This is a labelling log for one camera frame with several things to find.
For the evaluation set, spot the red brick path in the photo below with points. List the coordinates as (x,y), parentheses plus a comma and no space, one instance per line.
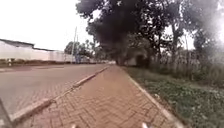
(106,100)

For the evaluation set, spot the grey stone kerb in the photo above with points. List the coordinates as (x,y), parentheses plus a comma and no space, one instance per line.
(156,105)
(30,110)

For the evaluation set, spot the row of tall trees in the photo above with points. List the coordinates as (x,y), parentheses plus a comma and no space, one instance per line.
(116,26)

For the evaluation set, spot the group of trees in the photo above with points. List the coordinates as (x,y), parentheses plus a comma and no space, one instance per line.
(83,50)

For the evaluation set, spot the robot's own part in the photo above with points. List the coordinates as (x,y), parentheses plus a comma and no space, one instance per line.
(73,126)
(144,125)

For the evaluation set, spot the long white wall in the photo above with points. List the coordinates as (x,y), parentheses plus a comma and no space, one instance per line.
(26,53)

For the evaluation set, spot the earth bank below wall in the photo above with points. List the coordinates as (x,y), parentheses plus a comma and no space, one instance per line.
(33,62)

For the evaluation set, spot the grass verge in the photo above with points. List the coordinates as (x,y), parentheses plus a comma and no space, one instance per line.
(186,96)

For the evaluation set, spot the reddish paved road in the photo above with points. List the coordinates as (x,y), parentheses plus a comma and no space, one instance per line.
(40,83)

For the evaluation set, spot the pole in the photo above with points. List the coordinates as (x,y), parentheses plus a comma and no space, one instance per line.
(73,46)

